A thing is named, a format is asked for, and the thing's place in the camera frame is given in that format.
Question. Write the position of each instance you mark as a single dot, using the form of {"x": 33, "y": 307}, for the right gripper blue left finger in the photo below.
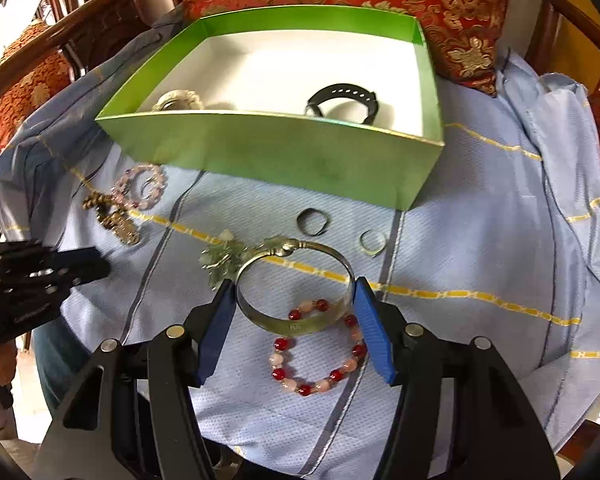
{"x": 208, "y": 326}

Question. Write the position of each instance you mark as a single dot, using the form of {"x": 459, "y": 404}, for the light blue striped cloth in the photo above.
{"x": 502, "y": 240}

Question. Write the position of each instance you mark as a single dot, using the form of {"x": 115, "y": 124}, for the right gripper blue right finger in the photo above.
{"x": 390, "y": 340}

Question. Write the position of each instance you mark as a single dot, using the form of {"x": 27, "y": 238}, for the green jade charm pendant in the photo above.
{"x": 222, "y": 260}

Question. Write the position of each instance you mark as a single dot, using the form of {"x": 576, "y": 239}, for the person's left hand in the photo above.
{"x": 8, "y": 362}

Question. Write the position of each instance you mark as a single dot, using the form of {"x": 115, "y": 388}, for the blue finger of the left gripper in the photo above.
{"x": 72, "y": 267}

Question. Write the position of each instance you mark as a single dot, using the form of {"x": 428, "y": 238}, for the silver bangle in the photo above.
{"x": 289, "y": 287}

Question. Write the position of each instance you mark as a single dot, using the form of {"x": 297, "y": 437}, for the black watch band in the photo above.
{"x": 343, "y": 95}

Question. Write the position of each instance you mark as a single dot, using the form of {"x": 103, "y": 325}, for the green cardboard box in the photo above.
{"x": 227, "y": 95}

